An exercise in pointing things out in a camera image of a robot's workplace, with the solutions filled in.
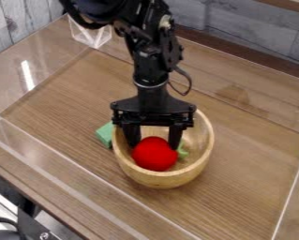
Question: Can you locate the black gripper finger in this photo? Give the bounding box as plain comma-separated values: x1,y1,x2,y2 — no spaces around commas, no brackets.
168,125,182,150
122,124,141,147

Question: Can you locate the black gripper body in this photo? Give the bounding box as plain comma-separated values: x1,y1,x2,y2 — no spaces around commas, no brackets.
109,82,196,128

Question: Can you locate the wooden bowl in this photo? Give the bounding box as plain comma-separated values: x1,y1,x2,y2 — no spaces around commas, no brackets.
110,110,214,189

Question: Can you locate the red plush fruit green stem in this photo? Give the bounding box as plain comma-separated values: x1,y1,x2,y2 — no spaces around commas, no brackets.
130,136,189,172

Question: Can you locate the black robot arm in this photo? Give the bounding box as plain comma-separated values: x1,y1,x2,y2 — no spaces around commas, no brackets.
58,0,196,149

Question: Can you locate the green foam block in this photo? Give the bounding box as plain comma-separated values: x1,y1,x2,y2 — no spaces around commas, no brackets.
94,122,113,149

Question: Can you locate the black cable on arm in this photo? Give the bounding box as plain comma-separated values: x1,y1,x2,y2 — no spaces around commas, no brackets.
166,64,193,97

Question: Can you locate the clear acrylic corner bracket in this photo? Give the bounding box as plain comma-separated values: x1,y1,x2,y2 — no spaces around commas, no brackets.
69,17,112,49

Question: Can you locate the clear acrylic tray wall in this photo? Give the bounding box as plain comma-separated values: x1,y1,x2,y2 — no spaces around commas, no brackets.
0,116,202,240

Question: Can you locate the black metal table bracket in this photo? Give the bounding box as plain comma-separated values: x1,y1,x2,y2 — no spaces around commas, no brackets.
0,208,56,240

